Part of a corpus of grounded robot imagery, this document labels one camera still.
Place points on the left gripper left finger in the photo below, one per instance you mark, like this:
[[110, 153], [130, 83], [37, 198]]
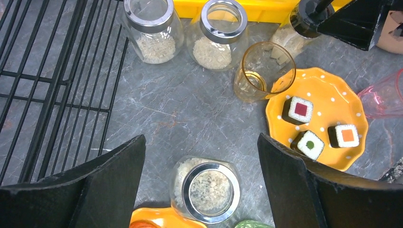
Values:
[[96, 194]]

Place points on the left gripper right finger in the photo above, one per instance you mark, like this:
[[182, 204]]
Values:
[[304, 193]]

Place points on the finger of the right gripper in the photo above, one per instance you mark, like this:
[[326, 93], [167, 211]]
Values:
[[359, 23]]

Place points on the black cap shaker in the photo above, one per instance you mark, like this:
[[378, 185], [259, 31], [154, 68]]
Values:
[[300, 27]]

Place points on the round bin with plastic liner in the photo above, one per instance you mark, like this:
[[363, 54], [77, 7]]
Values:
[[391, 38]]

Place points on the red chicken wing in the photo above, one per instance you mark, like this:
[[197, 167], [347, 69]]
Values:
[[142, 224]]

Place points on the green centre sushi piece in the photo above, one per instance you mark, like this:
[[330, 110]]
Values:
[[309, 144]]

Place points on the green glass cup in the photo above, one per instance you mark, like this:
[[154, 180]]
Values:
[[252, 224]]

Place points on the yellow plate with chicken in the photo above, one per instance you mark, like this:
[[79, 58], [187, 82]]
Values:
[[164, 218]]

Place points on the orange centre sushi piece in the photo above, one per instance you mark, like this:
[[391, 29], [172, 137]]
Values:
[[343, 136]]

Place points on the yellow plate with sushi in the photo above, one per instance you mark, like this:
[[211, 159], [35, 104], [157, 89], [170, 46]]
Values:
[[334, 103]]

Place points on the pink glass cup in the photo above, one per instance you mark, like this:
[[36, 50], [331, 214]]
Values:
[[384, 99]]

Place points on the red centre sushi piece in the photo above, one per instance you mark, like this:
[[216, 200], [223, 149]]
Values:
[[297, 110]]

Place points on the open glass jar front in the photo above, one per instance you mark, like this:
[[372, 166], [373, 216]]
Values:
[[205, 190]]

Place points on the open glass jar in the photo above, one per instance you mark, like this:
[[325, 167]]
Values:
[[205, 190], [154, 29], [217, 37]]

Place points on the amber glass cup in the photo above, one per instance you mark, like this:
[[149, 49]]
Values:
[[267, 69]]

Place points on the yellow plastic bin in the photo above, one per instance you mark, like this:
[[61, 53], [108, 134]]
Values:
[[270, 11]]

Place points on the open glass jar middle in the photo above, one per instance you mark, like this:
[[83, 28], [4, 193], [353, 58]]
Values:
[[217, 37]]

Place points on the open glass jar back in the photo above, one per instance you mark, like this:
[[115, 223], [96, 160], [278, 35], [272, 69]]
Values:
[[154, 29]]

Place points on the black wire rack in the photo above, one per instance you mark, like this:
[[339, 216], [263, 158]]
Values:
[[60, 66]]

